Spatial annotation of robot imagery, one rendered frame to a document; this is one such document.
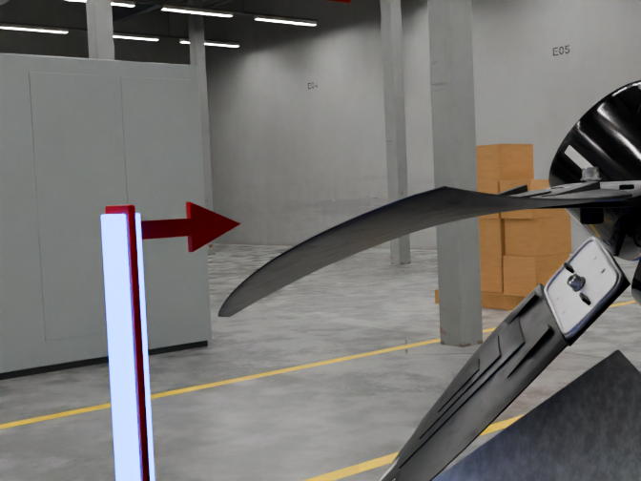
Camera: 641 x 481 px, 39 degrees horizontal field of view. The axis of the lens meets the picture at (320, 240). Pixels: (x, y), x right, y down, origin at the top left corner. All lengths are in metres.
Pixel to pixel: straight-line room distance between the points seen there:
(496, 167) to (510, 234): 0.66
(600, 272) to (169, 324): 6.55
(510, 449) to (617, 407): 0.07
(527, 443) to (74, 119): 6.35
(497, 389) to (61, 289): 6.13
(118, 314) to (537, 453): 0.30
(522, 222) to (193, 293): 3.32
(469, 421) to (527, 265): 8.09
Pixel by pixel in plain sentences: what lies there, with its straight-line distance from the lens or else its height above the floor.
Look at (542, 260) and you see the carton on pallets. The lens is 8.83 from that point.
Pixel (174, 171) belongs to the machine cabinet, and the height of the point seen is 1.41.
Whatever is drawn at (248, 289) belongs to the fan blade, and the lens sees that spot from 0.53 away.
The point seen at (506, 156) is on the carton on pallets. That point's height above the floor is 1.47.
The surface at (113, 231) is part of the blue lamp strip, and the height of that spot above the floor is 1.18.
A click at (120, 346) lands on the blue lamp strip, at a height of 1.13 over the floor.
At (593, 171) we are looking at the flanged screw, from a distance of 0.64.
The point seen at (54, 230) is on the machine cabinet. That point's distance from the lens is 6.74.
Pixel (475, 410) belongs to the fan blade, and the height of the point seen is 1.02.
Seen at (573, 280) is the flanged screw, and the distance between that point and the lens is 0.73.
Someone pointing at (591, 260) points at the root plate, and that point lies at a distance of 0.75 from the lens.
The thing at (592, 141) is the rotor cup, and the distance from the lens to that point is 0.69.
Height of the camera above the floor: 1.19
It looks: 3 degrees down
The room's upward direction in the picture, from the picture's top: 3 degrees counter-clockwise
